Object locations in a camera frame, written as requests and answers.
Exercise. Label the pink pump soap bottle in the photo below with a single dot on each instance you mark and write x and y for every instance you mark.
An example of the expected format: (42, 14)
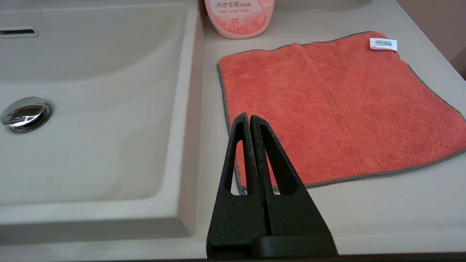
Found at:
(238, 18)

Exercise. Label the orange microfibre cloth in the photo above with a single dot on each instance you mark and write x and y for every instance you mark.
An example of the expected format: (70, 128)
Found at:
(327, 109)

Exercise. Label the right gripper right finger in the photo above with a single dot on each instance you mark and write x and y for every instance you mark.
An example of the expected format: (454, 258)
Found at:
(291, 214)

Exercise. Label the chrome drain stopper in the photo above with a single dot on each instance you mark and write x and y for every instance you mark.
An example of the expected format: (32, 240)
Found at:
(25, 113)

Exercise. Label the white wash basin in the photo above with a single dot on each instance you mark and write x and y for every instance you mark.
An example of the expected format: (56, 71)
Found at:
(91, 163)

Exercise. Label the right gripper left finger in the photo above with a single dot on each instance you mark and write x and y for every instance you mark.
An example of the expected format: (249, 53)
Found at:
(236, 218)

